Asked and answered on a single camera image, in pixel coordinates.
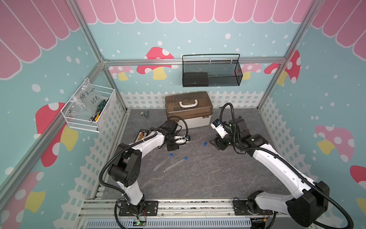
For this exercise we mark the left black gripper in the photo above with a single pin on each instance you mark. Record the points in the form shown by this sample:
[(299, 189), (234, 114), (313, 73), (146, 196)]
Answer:
[(172, 148)]

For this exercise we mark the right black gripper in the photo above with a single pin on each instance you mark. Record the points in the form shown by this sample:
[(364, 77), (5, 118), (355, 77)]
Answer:
[(218, 141)]

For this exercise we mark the clear test tube diagonal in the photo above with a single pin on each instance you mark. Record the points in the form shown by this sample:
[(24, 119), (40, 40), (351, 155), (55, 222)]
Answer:
[(174, 165)]

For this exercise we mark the clear test tube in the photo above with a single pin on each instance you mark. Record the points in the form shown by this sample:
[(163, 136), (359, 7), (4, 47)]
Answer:
[(162, 162)]

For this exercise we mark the clear test tube lowest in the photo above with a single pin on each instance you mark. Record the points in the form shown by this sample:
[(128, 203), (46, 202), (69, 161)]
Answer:
[(154, 154)]

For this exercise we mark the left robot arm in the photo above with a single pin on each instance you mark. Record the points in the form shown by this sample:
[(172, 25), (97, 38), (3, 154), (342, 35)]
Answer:
[(121, 172)]

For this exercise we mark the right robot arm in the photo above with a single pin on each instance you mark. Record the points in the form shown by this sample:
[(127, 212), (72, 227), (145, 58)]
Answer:
[(307, 200)]

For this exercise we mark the black board yellow connectors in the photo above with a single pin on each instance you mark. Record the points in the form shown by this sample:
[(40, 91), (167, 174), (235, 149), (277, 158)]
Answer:
[(141, 134)]

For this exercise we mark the small grey metal clamp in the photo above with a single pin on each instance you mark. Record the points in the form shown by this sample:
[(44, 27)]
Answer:
[(145, 113)]

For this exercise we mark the brown lid storage box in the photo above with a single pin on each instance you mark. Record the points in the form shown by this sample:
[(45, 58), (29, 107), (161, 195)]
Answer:
[(189, 109)]

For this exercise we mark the black box in basket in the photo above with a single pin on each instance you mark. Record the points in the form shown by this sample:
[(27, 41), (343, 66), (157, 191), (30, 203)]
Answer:
[(195, 79)]

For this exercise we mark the green yellow tool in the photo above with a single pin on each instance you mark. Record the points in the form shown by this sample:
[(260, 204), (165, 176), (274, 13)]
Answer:
[(98, 112)]

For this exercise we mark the clear plastic zip bag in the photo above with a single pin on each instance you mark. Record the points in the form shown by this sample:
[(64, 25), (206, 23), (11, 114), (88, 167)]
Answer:
[(85, 100)]

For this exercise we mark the small green circuit board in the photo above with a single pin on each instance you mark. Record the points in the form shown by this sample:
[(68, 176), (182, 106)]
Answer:
[(139, 223)]

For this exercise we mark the black mesh wall basket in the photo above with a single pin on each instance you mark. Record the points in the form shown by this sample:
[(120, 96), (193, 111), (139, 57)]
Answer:
[(222, 69)]

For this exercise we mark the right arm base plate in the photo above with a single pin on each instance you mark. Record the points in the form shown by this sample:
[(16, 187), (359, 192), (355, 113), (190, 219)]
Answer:
[(241, 207)]

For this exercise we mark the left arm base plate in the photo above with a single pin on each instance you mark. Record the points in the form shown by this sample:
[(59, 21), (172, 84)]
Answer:
[(145, 208)]

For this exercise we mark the white wire wall basket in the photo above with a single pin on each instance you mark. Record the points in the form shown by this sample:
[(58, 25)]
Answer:
[(81, 122)]

